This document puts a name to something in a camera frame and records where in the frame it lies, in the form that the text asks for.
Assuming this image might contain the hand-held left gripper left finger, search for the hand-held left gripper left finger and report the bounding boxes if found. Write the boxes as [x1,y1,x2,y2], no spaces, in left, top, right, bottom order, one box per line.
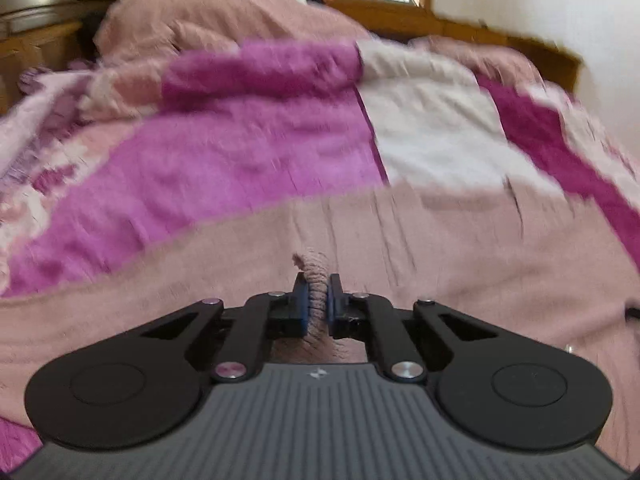
[136,272,311,384]

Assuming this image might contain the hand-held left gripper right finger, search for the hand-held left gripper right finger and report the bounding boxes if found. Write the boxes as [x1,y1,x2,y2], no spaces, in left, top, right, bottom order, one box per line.
[327,273,502,386]

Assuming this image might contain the pink knitted sweater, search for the pink knitted sweater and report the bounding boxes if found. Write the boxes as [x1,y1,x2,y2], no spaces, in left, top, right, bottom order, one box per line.
[0,177,640,467]

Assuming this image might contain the pink magenta patchwork blanket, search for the pink magenta patchwork blanket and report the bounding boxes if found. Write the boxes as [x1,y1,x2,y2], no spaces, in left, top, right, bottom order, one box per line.
[0,35,640,461]

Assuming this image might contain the wooden headboard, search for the wooden headboard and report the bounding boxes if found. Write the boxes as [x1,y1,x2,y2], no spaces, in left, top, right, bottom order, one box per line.
[327,0,585,95]

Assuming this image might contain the pink duvet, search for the pink duvet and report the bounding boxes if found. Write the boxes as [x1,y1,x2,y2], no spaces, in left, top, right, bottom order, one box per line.
[94,0,548,88]

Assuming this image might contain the wooden bedside cabinet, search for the wooden bedside cabinet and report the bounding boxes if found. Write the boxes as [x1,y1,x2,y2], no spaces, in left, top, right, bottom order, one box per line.
[0,0,124,115]

